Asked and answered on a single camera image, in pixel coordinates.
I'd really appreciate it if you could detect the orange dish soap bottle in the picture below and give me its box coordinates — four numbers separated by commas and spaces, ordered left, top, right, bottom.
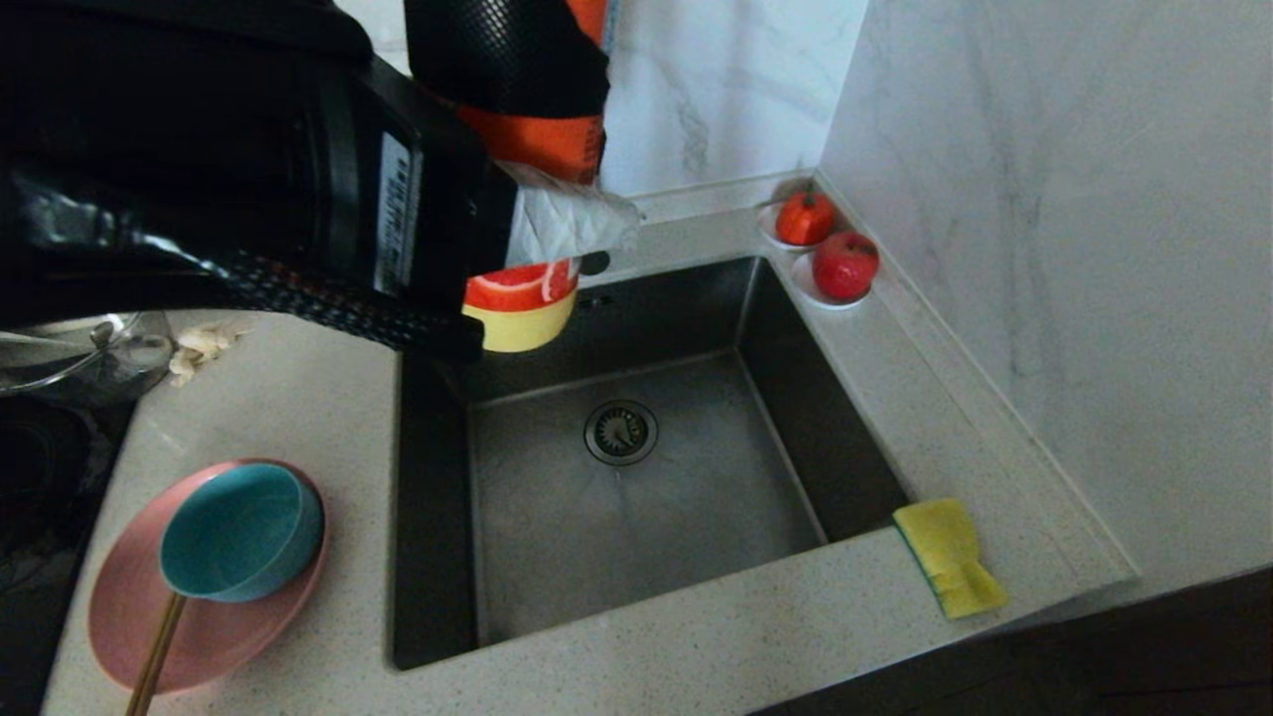
403, 0, 613, 355

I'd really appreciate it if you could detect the yellow green sponge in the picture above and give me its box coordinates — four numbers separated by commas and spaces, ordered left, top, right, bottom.
892, 498, 1010, 621

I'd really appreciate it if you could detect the stainless steel sink basin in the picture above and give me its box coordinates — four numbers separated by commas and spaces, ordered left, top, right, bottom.
390, 256, 911, 672

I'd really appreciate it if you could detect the round metal drain strainer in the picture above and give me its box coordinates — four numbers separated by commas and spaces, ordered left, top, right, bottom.
584, 400, 659, 466

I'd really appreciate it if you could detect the red tomato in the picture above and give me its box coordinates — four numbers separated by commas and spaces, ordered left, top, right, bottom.
776, 189, 836, 247

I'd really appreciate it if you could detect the crumpled paper scrap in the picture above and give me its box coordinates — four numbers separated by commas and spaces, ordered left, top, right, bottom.
167, 326, 242, 387

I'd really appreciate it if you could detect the red apple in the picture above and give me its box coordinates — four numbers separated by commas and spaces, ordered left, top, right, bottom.
813, 231, 881, 302

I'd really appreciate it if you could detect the teal bowl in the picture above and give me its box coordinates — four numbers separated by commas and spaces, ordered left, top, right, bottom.
159, 463, 324, 604

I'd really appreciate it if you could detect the clear glass bowl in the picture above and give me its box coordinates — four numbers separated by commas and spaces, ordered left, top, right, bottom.
0, 310, 176, 401

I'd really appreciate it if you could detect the black cooktop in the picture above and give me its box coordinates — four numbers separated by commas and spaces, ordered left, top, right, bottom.
0, 393, 137, 716

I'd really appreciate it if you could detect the pink plate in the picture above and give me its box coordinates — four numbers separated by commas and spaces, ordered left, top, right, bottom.
88, 458, 329, 695

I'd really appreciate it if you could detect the brown wooden chopstick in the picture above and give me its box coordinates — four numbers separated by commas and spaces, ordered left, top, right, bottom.
124, 594, 187, 716

